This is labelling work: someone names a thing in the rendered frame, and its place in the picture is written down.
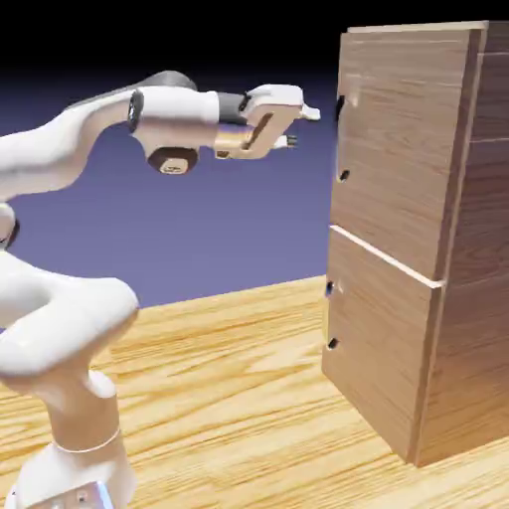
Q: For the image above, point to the light wood cabinet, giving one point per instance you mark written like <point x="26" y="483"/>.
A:
<point x="477" y="238"/>

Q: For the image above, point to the large wooden cabinet door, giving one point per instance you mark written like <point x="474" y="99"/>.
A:
<point x="397" y="159"/>

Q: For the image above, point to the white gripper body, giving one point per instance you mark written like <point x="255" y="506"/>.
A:
<point x="278" y="99"/>

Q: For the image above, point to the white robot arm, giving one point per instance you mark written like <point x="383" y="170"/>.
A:
<point x="47" y="302"/>

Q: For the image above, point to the small wooden cabinet door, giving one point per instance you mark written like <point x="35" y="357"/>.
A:
<point x="377" y="350"/>

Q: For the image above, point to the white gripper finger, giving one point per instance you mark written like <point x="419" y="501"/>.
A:
<point x="311" y="112"/>
<point x="286" y="141"/>

